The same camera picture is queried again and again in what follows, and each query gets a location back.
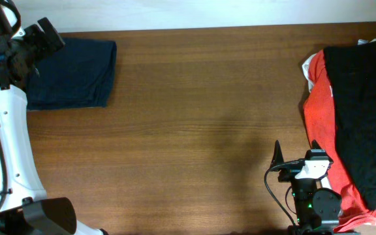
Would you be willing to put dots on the navy blue shorts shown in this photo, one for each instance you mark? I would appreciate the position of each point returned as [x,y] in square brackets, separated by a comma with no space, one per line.
[80,75]

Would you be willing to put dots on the white patterned garment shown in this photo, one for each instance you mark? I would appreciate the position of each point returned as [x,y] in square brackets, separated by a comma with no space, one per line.
[307,62]

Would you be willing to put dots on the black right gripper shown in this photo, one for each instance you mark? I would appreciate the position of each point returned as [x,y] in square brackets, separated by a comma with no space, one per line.
[290,166]

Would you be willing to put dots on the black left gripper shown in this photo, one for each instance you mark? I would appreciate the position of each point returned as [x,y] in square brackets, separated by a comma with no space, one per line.
[27,46]

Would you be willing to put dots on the black garment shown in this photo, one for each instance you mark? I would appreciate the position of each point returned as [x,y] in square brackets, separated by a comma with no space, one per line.
[352,74]

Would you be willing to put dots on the red garment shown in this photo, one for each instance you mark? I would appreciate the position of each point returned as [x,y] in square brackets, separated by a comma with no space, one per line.
[320,126]

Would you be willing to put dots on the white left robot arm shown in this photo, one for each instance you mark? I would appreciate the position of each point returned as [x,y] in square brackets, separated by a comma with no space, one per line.
[24,205]

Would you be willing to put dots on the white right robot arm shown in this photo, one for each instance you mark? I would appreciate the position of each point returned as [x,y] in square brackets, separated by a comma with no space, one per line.
[317,206]

